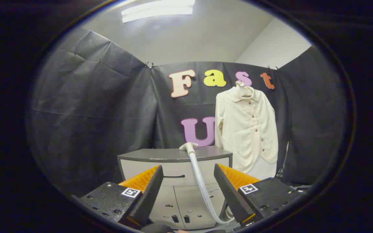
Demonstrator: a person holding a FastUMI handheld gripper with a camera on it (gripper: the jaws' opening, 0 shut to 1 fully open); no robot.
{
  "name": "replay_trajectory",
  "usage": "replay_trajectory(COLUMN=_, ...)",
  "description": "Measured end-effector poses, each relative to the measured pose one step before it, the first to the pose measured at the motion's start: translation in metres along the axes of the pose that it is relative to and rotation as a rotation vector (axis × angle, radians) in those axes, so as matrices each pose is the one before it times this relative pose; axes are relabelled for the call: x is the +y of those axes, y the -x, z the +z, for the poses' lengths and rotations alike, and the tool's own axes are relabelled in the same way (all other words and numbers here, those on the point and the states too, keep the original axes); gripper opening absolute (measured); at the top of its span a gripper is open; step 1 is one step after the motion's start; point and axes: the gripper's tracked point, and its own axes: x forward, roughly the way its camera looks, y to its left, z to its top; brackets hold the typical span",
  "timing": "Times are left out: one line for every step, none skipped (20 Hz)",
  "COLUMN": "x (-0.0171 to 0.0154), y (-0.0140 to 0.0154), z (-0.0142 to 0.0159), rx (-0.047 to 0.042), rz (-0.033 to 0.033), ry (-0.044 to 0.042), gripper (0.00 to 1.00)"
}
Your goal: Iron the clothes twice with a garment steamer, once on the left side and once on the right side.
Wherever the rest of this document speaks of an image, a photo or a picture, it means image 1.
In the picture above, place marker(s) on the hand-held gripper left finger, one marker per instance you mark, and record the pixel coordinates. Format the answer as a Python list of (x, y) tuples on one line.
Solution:
[(147, 197)]

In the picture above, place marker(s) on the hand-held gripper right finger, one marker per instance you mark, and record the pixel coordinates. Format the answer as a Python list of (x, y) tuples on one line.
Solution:
[(231, 194)]

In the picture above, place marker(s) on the white garment steamer head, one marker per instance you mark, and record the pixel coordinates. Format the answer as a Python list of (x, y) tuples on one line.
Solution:
[(189, 147)]

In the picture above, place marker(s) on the cream button shirt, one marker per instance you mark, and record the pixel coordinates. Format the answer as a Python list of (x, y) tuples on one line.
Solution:
[(244, 129)]

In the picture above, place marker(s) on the white clothes hanger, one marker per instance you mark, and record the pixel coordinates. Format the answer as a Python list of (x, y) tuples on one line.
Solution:
[(239, 84)]

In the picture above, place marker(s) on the grey cabinet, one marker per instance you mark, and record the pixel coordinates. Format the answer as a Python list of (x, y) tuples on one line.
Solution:
[(173, 155)]

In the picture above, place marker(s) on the black backdrop cloth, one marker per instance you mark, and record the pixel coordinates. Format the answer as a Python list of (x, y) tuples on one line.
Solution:
[(92, 113)]

